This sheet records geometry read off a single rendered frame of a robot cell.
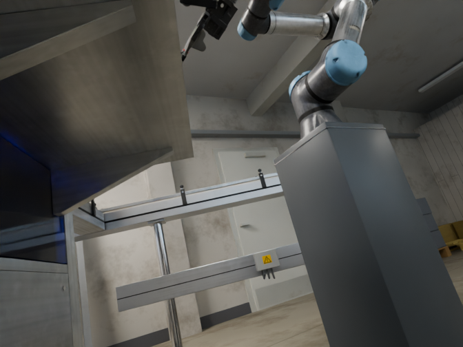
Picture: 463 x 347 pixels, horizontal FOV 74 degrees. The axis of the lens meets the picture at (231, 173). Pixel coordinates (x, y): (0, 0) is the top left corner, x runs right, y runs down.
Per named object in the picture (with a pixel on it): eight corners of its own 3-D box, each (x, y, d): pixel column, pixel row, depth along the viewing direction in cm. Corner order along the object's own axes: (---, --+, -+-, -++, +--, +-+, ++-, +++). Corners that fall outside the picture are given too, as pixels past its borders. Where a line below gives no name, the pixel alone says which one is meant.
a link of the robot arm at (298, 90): (318, 124, 108) (306, 91, 112) (344, 102, 96) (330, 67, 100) (291, 124, 103) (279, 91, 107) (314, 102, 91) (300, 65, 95)
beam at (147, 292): (118, 312, 150) (115, 287, 154) (122, 310, 158) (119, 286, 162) (406, 237, 173) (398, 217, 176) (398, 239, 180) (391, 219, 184)
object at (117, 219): (45, 242, 155) (44, 213, 160) (60, 246, 170) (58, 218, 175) (382, 169, 182) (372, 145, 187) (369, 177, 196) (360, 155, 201)
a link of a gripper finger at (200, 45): (198, 62, 102) (213, 38, 99) (182, 51, 99) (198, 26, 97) (196, 61, 104) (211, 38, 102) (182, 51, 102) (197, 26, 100)
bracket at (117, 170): (52, 214, 81) (50, 169, 85) (58, 216, 84) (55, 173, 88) (180, 187, 86) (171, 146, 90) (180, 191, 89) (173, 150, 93)
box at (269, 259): (258, 271, 157) (253, 253, 159) (256, 271, 161) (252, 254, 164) (280, 265, 158) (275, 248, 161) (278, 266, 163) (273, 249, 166)
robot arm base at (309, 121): (326, 151, 107) (316, 127, 110) (359, 130, 95) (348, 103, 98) (293, 153, 99) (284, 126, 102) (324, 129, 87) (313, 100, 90)
